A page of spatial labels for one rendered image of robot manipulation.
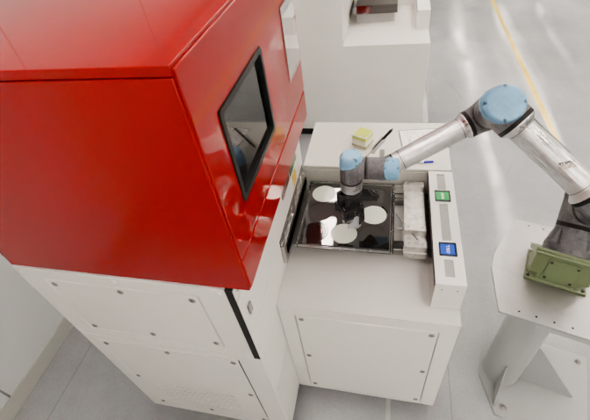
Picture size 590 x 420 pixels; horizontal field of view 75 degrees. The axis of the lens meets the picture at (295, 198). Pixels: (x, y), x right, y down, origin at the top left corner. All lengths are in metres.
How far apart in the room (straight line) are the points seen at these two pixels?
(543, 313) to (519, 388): 0.82
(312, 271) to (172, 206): 0.80
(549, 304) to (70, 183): 1.43
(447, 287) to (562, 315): 0.39
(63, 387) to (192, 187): 2.05
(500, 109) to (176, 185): 0.93
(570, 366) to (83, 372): 2.54
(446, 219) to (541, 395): 1.10
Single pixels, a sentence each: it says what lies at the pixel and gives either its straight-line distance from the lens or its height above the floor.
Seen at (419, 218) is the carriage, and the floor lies 0.88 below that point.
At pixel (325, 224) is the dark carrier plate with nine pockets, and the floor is 0.90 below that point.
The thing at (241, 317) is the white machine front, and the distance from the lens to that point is 1.13.
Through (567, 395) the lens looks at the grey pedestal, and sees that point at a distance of 2.35.
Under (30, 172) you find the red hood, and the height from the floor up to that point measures 1.60.
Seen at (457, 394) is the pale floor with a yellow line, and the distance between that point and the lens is 2.22.
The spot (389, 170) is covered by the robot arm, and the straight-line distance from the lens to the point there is 1.26.
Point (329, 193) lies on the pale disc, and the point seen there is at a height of 0.90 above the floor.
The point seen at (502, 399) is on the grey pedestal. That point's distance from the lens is 2.25.
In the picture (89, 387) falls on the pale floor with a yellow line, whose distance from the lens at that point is 2.59.
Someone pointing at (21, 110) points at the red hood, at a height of 1.74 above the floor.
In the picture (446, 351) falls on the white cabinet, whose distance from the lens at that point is 1.58.
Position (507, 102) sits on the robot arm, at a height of 1.40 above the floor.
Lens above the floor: 2.04
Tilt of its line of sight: 43 degrees down
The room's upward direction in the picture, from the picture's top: 10 degrees counter-clockwise
